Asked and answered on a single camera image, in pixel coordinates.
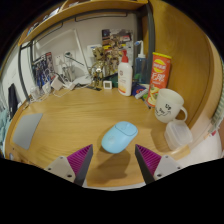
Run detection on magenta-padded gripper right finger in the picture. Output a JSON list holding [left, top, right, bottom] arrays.
[[134, 143, 184, 185]]

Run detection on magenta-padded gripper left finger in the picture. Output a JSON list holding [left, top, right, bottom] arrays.
[[43, 143, 94, 187]]

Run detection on light blue computer mouse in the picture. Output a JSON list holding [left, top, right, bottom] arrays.
[[100, 120, 139, 155]]

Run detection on grey mouse pad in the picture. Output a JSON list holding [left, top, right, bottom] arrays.
[[12, 112, 44, 151]]

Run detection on clear plastic food container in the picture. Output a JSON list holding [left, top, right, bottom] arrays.
[[163, 119, 194, 152]]

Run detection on white mug with face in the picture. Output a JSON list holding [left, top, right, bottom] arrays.
[[154, 88, 189, 124]]

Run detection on blue snack packet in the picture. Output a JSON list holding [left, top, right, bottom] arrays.
[[131, 82, 149, 99]]

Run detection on white power strip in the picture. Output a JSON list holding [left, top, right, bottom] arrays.
[[63, 81, 78, 91]]

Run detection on clear plastic bag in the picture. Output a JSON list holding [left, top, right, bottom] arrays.
[[29, 86, 43, 101]]

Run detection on white charger block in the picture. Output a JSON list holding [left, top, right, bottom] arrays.
[[49, 76, 64, 91]]

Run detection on white desk lamp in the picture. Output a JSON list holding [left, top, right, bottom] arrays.
[[33, 28, 93, 86]]

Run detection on teal blanket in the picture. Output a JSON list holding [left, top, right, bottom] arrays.
[[0, 108, 11, 154]]

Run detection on small white desk clock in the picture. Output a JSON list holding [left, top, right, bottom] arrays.
[[102, 79, 114, 90]]

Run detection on orange chips can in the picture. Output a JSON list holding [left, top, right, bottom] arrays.
[[145, 51, 173, 108]]

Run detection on white pump bottle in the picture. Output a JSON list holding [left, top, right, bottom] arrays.
[[117, 49, 134, 97]]

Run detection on black backpack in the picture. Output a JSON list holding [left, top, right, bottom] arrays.
[[7, 83, 19, 119]]

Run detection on blue spray bottle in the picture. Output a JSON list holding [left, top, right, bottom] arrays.
[[133, 39, 148, 84]]

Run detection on golden robot figure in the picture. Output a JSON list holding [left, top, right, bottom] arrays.
[[89, 46, 116, 90]]

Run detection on blue model kit box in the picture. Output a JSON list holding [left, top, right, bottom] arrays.
[[31, 51, 56, 89]]

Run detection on colourful model kit box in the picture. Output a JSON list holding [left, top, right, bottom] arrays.
[[101, 28, 134, 68]]

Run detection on wooden shelf unit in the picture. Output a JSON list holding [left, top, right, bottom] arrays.
[[18, 0, 149, 46]]

